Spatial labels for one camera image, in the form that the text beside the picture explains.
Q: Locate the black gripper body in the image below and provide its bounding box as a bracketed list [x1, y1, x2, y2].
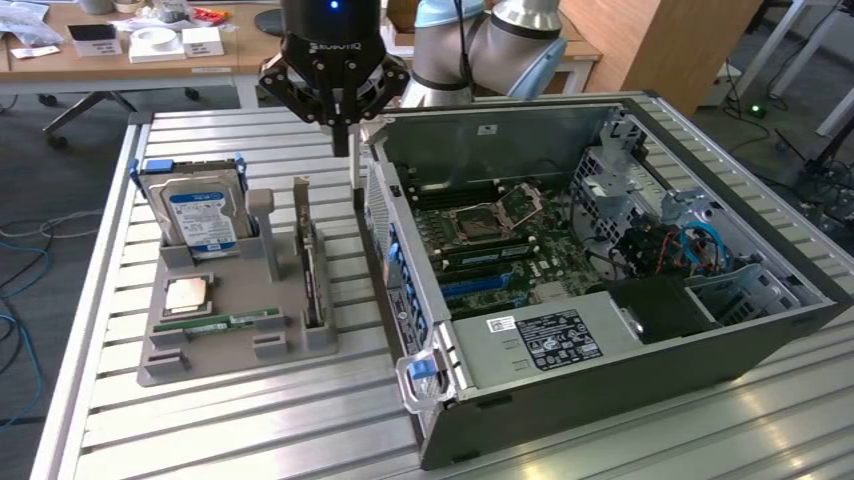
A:
[277, 0, 389, 126]

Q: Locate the graphics card with black fan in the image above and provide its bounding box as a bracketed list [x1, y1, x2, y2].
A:
[291, 175, 327, 332]

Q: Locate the stack of white papers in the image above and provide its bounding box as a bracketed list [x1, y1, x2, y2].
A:
[380, 24, 419, 57]

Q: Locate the wooden desk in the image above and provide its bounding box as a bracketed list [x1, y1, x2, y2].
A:
[0, 0, 241, 109]
[236, 0, 603, 109]

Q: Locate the black round lamp base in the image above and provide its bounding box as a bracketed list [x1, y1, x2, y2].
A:
[253, 7, 285, 37]

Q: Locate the brown cardboard box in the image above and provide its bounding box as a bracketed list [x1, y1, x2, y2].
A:
[385, 0, 421, 32]

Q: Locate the small white box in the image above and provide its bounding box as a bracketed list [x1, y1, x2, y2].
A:
[180, 27, 224, 59]

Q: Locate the white tape roll on box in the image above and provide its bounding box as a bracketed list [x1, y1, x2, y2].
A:
[127, 27, 188, 64]

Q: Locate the dark bag of parts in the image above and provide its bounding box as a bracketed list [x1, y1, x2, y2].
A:
[155, 0, 192, 24]

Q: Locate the white box with black top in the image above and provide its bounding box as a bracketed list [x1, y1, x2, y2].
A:
[68, 23, 124, 58]

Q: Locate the hard disk with blue carrier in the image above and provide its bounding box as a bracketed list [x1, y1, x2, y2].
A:
[125, 152, 252, 262]

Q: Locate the black wheeled desk leg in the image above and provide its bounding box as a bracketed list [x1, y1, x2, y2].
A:
[37, 87, 201, 149]

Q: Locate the metal socket cover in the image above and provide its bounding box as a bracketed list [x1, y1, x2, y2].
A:
[492, 180, 545, 220]

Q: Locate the CPU socket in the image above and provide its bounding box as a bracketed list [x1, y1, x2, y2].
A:
[449, 204, 519, 246]

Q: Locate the RAM stick with white label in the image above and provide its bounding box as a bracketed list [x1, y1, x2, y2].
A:
[440, 243, 539, 267]

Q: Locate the white paper card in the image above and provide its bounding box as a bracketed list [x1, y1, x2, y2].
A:
[8, 45, 62, 60]

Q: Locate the clear plastic bag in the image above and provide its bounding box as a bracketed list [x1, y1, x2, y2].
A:
[0, 2, 65, 49]

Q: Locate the grey parts rack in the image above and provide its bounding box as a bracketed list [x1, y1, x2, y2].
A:
[136, 187, 343, 389]

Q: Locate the metal drive cage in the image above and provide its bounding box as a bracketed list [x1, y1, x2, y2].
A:
[571, 112, 728, 241]

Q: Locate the wooden cabinet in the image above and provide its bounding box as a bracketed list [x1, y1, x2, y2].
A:
[558, 0, 766, 117]

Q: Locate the green motherboard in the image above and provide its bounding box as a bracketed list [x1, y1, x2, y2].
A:
[399, 174, 615, 321]

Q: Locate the CPU chip with metal lid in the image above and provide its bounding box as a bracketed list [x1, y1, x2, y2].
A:
[163, 276, 211, 318]

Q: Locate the green RAM stick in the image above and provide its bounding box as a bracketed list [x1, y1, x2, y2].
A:
[152, 306, 281, 335]

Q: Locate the white box on cabinet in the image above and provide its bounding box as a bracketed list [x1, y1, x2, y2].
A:
[708, 61, 746, 109]

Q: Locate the grey power supply with label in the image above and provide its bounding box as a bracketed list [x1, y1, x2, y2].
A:
[449, 292, 647, 392]

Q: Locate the black stand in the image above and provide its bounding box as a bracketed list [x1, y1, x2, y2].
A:
[774, 124, 854, 222]

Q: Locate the metal disk bay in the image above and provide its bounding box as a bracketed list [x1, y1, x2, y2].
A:
[683, 263, 803, 326]

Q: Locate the open black PC case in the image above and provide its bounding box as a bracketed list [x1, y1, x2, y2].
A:
[349, 92, 840, 472]

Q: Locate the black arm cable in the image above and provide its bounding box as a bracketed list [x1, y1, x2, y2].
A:
[452, 0, 479, 85]

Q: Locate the blue wire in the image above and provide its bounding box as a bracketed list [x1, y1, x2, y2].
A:
[679, 219, 734, 275]

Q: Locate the white desk frame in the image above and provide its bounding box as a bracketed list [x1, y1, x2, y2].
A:
[726, 0, 854, 137]

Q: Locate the blue floor cable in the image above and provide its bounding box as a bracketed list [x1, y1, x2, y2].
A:
[0, 234, 53, 432]

